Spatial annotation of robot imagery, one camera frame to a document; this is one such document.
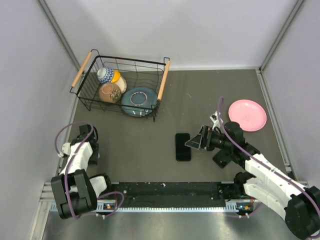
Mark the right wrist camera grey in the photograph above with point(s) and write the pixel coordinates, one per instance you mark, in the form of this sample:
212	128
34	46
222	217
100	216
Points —
214	119

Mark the blue smartphone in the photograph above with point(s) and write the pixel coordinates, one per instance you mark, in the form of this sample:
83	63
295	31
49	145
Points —
183	147

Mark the grey slotted cable duct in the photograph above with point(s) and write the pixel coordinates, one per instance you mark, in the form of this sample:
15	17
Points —
230	207

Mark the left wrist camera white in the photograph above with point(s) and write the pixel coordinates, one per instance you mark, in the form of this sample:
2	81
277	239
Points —
65	150

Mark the dark teal plate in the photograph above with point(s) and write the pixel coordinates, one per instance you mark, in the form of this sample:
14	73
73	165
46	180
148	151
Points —
139	101

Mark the beige bowl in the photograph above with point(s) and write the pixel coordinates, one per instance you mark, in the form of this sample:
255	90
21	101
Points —
122	84

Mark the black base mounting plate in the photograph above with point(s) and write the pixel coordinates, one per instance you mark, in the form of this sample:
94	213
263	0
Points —
175	194

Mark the black smartphone face down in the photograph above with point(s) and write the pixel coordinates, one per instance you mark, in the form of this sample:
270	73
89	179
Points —
223	158

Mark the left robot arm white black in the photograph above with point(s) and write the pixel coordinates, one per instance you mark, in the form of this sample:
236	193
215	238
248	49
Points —
75	193

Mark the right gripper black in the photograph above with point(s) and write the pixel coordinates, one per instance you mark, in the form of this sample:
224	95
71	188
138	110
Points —
204	140

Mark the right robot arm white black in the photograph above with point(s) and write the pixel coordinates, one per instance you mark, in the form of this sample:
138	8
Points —
296	204

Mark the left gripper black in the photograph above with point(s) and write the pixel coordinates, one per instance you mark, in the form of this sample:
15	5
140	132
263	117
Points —
93	160

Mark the pink plate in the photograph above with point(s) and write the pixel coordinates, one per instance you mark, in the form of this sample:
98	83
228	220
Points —
248	114

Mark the black wire dish basket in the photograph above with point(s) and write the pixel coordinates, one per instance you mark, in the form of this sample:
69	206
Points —
131	86

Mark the brown ceramic bowl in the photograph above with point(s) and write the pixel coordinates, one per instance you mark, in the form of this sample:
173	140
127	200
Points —
110	93

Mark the yellow bowl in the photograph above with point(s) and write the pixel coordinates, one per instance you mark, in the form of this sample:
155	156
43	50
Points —
116	76

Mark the blue white patterned bowl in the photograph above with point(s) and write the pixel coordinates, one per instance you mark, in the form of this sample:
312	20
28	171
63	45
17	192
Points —
105	74

